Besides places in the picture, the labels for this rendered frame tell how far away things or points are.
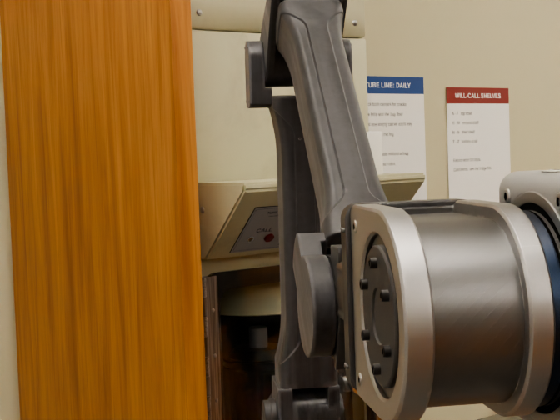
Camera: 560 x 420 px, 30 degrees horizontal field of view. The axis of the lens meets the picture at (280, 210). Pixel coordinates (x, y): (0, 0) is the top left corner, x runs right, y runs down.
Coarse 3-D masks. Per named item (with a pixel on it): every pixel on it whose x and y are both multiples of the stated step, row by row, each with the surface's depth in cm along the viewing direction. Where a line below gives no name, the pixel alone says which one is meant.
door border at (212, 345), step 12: (216, 276) 138; (216, 288) 138; (204, 300) 137; (216, 300) 138; (204, 312) 137; (216, 312) 138; (216, 324) 138; (216, 336) 138; (216, 348) 138; (216, 360) 138; (216, 372) 138; (216, 384) 138; (216, 396) 139; (216, 408) 139
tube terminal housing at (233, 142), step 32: (192, 32) 137; (224, 32) 140; (224, 64) 140; (352, 64) 154; (224, 96) 140; (224, 128) 140; (256, 128) 143; (224, 160) 140; (256, 160) 143; (256, 256) 144
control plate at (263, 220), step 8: (256, 208) 132; (264, 208) 133; (272, 208) 134; (256, 216) 133; (264, 216) 134; (272, 216) 135; (248, 224) 134; (256, 224) 135; (264, 224) 136; (272, 224) 137; (248, 232) 135; (256, 232) 136; (264, 232) 137; (272, 232) 138; (240, 240) 136; (256, 240) 138; (264, 240) 139; (272, 240) 140; (232, 248) 136; (240, 248) 137; (248, 248) 138; (256, 248) 139; (264, 248) 140
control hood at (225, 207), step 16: (384, 176) 143; (400, 176) 144; (416, 176) 146; (208, 192) 134; (224, 192) 131; (240, 192) 129; (256, 192) 130; (272, 192) 131; (384, 192) 145; (400, 192) 147; (208, 208) 134; (224, 208) 131; (240, 208) 130; (208, 224) 134; (224, 224) 132; (240, 224) 133; (208, 240) 135; (224, 240) 134; (208, 256) 135; (224, 256) 137
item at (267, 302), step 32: (224, 288) 139; (256, 288) 142; (224, 320) 139; (256, 320) 142; (224, 352) 139; (256, 352) 143; (224, 384) 139; (256, 384) 143; (224, 416) 140; (256, 416) 143; (352, 416) 154
